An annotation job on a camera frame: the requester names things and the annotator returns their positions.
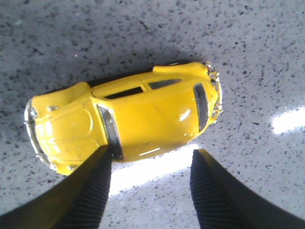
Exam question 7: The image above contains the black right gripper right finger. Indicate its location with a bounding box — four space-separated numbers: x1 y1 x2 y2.
190 149 305 229

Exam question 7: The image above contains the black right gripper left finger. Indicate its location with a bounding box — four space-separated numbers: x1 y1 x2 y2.
0 146 112 229

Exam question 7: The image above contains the yellow toy beetle car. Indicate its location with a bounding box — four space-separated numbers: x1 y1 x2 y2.
24 62 223 175

